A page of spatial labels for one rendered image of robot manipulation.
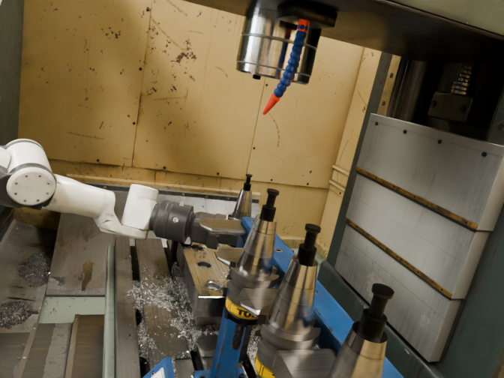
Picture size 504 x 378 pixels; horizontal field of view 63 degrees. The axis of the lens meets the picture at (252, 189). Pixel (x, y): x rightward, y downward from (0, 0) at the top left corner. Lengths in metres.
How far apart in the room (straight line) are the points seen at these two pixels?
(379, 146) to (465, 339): 0.54
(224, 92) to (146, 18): 0.44
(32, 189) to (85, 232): 0.94
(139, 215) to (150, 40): 1.04
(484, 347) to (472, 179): 0.35
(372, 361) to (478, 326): 0.74
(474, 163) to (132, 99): 1.35
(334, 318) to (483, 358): 0.63
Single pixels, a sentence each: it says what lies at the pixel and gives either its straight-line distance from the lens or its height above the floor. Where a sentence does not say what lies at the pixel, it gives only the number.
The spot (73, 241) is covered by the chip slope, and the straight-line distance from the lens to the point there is 1.72.
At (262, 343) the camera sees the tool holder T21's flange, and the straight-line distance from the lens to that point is 0.42.
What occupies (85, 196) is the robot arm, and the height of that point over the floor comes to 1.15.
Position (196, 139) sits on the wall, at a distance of 1.91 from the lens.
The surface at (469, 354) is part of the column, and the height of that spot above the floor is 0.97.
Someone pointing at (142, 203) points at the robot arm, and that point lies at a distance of 0.96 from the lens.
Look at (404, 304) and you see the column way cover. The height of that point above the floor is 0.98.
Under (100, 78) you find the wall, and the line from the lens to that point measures 1.85.
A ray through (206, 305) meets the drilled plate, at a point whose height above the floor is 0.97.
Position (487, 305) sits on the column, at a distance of 1.03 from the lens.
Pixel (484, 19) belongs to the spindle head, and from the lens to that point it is 0.73.
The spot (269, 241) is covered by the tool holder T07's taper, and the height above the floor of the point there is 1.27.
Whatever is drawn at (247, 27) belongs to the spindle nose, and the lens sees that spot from 0.86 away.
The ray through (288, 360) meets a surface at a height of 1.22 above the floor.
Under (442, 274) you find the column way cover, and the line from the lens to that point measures 1.05.
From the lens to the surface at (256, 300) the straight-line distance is 0.47.
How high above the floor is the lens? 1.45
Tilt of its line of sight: 15 degrees down
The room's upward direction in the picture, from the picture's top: 12 degrees clockwise
